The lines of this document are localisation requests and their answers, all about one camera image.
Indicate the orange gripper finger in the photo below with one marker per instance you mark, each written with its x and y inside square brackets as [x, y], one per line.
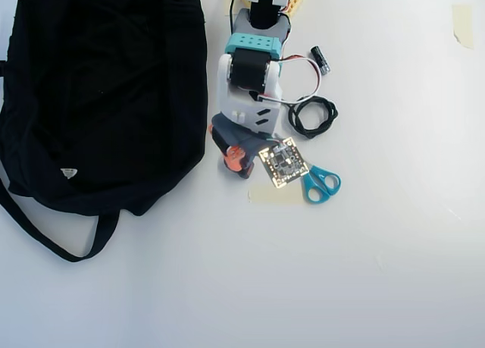
[235, 162]

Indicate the white grey teal robot arm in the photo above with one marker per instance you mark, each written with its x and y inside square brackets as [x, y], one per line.
[250, 44]

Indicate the black fabric bag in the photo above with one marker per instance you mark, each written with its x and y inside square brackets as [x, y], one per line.
[98, 98]

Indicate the long beige masking tape strip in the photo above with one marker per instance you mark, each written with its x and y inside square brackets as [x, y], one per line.
[273, 197]

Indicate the small black flashlight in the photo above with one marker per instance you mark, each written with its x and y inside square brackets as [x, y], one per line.
[320, 60]

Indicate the torn beige masking tape piece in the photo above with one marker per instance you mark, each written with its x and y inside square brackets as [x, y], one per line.
[464, 26]

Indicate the green camera circuit board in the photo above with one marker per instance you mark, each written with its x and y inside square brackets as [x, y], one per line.
[284, 164]

